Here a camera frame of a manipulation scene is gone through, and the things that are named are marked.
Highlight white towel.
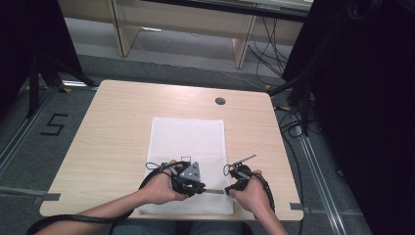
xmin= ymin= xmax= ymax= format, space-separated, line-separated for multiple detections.
xmin=138 ymin=117 xmax=235 ymax=216

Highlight light wooden desk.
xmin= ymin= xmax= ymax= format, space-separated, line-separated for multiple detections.
xmin=58 ymin=0 xmax=314 ymax=70

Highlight black metal stand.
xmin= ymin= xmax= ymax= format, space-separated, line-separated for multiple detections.
xmin=26 ymin=53 xmax=97 ymax=119
xmin=267 ymin=72 xmax=312 ymax=137

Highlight grey tape strip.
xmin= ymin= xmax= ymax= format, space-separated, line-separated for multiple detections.
xmin=0 ymin=185 xmax=62 ymax=206

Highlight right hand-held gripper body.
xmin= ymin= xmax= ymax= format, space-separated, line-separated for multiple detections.
xmin=227 ymin=154 xmax=257 ymax=191

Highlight black floor cables by rail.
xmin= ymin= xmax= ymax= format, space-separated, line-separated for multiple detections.
xmin=274 ymin=106 xmax=306 ymax=140

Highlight black curtain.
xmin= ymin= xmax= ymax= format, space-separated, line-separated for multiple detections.
xmin=0 ymin=0 xmax=84 ymax=114
xmin=282 ymin=0 xmax=415 ymax=235

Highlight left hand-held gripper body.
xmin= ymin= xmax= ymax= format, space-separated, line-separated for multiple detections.
xmin=170 ymin=161 xmax=207 ymax=198

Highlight person's right hand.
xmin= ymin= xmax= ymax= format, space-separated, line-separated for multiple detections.
xmin=228 ymin=169 xmax=274 ymax=215

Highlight person's legs in jeans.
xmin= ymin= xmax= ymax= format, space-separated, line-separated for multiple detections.
xmin=111 ymin=219 xmax=254 ymax=235

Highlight person's left hand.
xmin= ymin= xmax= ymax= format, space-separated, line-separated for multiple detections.
xmin=139 ymin=159 xmax=191 ymax=206

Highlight metal floor rail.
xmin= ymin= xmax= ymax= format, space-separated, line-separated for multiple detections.
xmin=293 ymin=125 xmax=347 ymax=235
xmin=0 ymin=87 xmax=58 ymax=177

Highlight bundle of black floor cables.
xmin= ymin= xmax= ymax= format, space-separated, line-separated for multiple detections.
xmin=247 ymin=16 xmax=291 ymax=78

